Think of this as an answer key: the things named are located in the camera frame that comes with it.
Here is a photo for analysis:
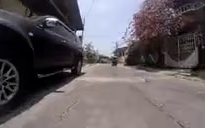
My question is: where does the small distant vehicle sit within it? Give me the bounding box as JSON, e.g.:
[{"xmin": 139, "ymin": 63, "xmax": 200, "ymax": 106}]
[{"xmin": 111, "ymin": 56, "xmax": 119, "ymax": 67}]

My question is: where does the green tree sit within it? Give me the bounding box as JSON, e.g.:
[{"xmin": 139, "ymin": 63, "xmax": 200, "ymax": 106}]
[{"xmin": 82, "ymin": 42, "xmax": 99, "ymax": 64}]

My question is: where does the grey concrete road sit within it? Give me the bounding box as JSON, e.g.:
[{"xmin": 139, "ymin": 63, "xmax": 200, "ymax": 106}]
[{"xmin": 0, "ymin": 63, "xmax": 205, "ymax": 128}]

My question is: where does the dark parked car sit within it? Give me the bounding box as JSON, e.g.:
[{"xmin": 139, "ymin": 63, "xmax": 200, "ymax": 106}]
[{"xmin": 0, "ymin": 7, "xmax": 84, "ymax": 112}]

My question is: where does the building with overhanging roof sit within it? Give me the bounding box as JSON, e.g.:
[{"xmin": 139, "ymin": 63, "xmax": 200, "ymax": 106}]
[{"xmin": 0, "ymin": 0, "xmax": 85, "ymax": 32}]

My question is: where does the pink flowering tree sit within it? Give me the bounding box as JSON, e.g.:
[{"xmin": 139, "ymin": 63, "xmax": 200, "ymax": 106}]
[{"xmin": 124, "ymin": 0, "xmax": 184, "ymax": 44}]

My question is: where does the house with white gate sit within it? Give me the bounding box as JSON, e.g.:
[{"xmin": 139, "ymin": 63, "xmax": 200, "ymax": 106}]
[{"xmin": 125, "ymin": 0, "xmax": 205, "ymax": 71}]

